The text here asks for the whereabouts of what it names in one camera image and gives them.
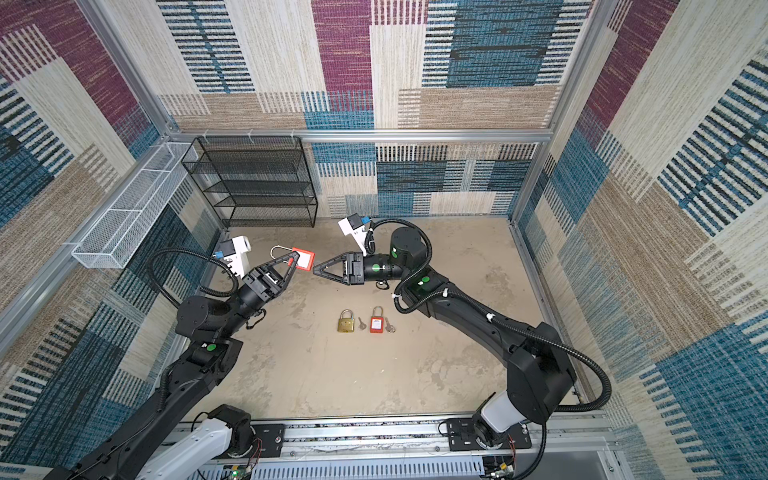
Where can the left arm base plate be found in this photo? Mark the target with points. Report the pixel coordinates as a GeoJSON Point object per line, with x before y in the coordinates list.
{"type": "Point", "coordinates": [256, 441]}

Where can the white mesh wall basket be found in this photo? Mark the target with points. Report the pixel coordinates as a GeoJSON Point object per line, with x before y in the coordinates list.
{"type": "Point", "coordinates": [117, 234]}

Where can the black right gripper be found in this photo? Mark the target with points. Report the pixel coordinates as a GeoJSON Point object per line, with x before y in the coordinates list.
{"type": "Point", "coordinates": [351, 277]}

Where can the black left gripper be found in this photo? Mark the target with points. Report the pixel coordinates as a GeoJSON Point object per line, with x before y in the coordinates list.
{"type": "Point", "coordinates": [264, 285]}

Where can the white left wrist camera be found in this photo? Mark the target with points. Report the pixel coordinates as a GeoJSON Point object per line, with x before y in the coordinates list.
{"type": "Point", "coordinates": [233, 252]}

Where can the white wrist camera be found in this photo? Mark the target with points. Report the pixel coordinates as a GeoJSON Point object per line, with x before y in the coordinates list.
{"type": "Point", "coordinates": [358, 227]}
{"type": "Point", "coordinates": [233, 252]}

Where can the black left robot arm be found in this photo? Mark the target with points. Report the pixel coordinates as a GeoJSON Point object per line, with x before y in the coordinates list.
{"type": "Point", "coordinates": [209, 320]}

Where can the brass padlock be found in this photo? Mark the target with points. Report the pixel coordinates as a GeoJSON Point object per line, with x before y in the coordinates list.
{"type": "Point", "coordinates": [346, 321]}

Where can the aluminium front rail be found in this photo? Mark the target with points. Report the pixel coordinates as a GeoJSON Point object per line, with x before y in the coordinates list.
{"type": "Point", "coordinates": [572, 446]}

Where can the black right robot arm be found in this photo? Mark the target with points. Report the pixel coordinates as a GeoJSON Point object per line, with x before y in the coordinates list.
{"type": "Point", "coordinates": [539, 367]}

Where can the black wire shelf rack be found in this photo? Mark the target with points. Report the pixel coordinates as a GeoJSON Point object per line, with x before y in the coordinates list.
{"type": "Point", "coordinates": [254, 181]}

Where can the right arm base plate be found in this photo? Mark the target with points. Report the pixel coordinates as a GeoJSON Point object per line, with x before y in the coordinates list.
{"type": "Point", "coordinates": [469, 434]}

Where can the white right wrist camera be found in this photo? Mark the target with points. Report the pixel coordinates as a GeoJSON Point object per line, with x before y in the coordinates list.
{"type": "Point", "coordinates": [358, 227]}

